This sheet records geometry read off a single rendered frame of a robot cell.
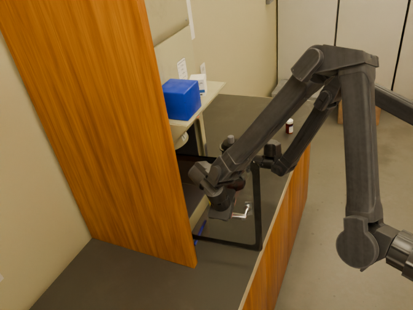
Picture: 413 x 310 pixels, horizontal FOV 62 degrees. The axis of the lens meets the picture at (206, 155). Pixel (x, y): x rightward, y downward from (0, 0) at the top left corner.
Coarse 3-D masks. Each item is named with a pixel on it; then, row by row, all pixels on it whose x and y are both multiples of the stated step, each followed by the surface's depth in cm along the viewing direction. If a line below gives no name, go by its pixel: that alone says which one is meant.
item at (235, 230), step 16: (192, 160) 111; (208, 160) 108; (240, 176) 108; (256, 176) 106; (192, 192) 119; (240, 192) 112; (256, 192) 109; (192, 208) 124; (208, 208) 121; (240, 208) 116; (256, 208) 113; (192, 224) 129; (208, 224) 126; (224, 224) 123; (240, 224) 120; (256, 224) 118; (208, 240) 131; (224, 240) 128; (240, 240) 125; (256, 240) 122
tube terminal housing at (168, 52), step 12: (180, 36) 114; (156, 48) 102; (168, 48) 108; (180, 48) 115; (192, 48) 122; (168, 60) 109; (192, 60) 124; (168, 72) 110; (192, 72) 125; (204, 132) 142; (204, 144) 143
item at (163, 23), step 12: (144, 0) 94; (156, 0) 99; (168, 0) 104; (180, 0) 110; (156, 12) 99; (168, 12) 105; (180, 12) 111; (156, 24) 100; (168, 24) 106; (180, 24) 112; (156, 36) 101; (168, 36) 107
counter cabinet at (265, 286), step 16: (304, 160) 229; (304, 176) 240; (288, 192) 188; (304, 192) 253; (288, 208) 196; (288, 224) 205; (272, 240) 166; (288, 240) 214; (272, 256) 172; (288, 256) 224; (256, 272) 144; (272, 272) 178; (256, 288) 148; (272, 288) 185; (256, 304) 153; (272, 304) 193
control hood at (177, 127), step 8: (208, 88) 122; (216, 88) 121; (208, 96) 117; (208, 104) 114; (200, 112) 109; (176, 120) 105; (192, 120) 105; (176, 128) 104; (184, 128) 103; (176, 136) 106
